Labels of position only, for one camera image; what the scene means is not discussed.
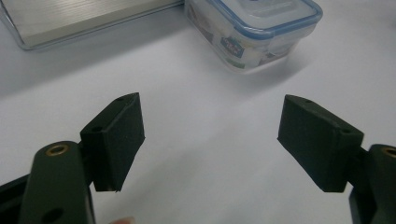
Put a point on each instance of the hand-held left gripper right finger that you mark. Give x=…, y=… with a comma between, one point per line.
x=320, y=146

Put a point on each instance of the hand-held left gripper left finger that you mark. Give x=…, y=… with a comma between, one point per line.
x=112, y=146

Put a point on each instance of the clear plastic container blue-rimmed lid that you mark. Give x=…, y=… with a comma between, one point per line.
x=249, y=34

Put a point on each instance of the silver metal tray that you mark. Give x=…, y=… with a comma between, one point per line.
x=62, y=18

